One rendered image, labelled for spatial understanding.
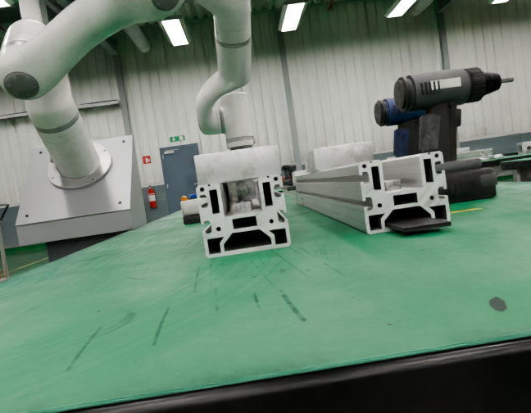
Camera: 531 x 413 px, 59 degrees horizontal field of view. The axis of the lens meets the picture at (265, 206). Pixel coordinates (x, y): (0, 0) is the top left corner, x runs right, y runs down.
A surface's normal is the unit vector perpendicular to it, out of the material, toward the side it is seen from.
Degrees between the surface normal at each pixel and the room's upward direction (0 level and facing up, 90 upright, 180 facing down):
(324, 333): 0
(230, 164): 90
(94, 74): 90
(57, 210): 47
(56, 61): 129
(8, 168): 90
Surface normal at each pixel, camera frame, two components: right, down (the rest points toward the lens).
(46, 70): 0.60, 0.49
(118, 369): -0.14, -0.99
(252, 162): 0.03, 0.05
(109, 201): -0.04, -0.64
